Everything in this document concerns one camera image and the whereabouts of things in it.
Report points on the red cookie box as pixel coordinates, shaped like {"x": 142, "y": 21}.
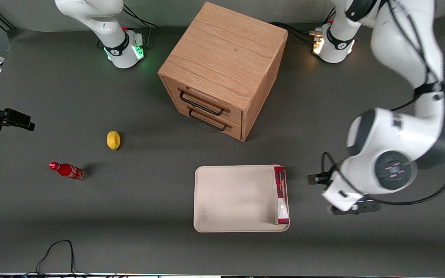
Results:
{"x": 281, "y": 193}

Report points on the beige plastic tray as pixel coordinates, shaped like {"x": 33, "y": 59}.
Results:
{"x": 234, "y": 199}

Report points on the red cola bottle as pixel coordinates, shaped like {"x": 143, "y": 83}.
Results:
{"x": 68, "y": 170}

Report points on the yellow lemon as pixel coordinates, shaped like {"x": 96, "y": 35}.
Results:
{"x": 113, "y": 140}

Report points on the wooden drawer front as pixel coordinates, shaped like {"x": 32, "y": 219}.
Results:
{"x": 235, "y": 130}
{"x": 235, "y": 116}

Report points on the wooden drawer cabinet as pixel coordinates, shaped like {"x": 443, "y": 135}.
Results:
{"x": 222, "y": 50}

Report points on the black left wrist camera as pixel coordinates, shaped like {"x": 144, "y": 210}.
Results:
{"x": 361, "y": 207}

